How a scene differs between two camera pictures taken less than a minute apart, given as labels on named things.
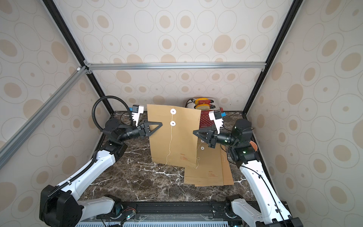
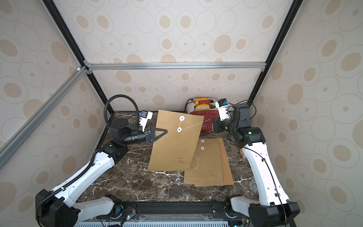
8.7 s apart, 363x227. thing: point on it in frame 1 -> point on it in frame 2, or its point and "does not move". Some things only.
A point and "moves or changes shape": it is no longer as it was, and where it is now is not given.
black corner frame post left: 56,14 does not move
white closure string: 172,123 -> 181,118
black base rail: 175,211 does not move
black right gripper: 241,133 -> 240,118
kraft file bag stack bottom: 227,177 does not move
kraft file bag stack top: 209,170 does not move
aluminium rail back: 129,65 does not move
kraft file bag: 175,143 moves or changes shape
